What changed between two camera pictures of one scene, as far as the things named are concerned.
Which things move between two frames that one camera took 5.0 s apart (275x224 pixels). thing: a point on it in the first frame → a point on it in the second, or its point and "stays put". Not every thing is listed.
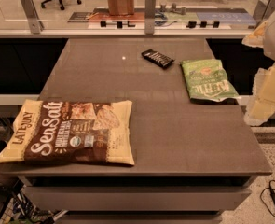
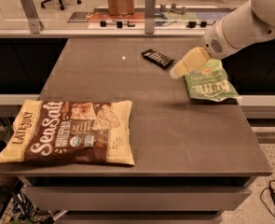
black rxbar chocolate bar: [158, 58] stays put
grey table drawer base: [137, 200] stays put
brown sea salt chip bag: [94, 133] stays put
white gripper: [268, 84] → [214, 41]
